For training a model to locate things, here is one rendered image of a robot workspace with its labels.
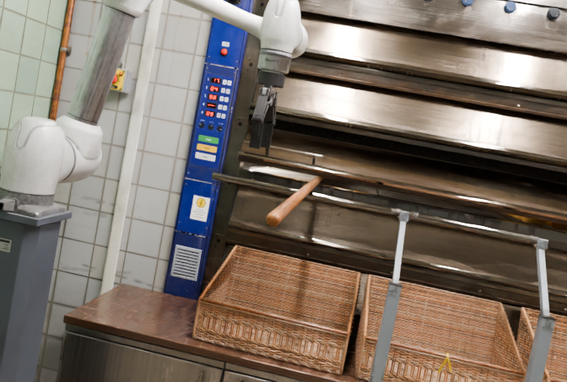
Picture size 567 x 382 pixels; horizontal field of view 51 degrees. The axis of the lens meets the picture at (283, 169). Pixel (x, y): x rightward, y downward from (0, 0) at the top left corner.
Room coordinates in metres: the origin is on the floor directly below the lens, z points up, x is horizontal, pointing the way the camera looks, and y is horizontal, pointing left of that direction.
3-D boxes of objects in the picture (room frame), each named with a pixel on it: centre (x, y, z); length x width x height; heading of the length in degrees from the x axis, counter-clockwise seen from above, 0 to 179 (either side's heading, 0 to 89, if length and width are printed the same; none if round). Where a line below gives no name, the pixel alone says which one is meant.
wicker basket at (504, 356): (2.22, -0.68, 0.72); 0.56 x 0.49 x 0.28; 83
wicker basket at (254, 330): (2.30, -0.09, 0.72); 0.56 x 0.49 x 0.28; 81
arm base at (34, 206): (1.76, 0.74, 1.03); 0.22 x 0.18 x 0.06; 173
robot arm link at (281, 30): (1.70, 0.08, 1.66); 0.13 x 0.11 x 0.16; 169
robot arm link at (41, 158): (1.79, 0.74, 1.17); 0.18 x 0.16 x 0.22; 170
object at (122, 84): (2.64, 0.79, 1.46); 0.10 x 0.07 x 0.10; 83
